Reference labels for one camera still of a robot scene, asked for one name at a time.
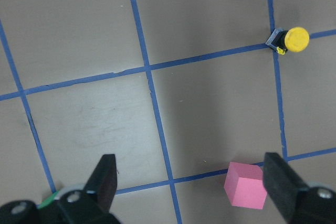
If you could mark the green cube far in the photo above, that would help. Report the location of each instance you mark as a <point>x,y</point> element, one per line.
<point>48,200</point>

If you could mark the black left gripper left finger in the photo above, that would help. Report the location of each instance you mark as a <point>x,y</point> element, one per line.
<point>91,204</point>

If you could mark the pink foam cube centre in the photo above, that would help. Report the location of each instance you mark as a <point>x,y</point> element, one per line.
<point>244,186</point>

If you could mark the yellow push button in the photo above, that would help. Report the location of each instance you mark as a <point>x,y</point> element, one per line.
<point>294,40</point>

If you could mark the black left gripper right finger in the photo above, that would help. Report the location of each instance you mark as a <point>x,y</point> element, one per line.
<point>296,200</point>

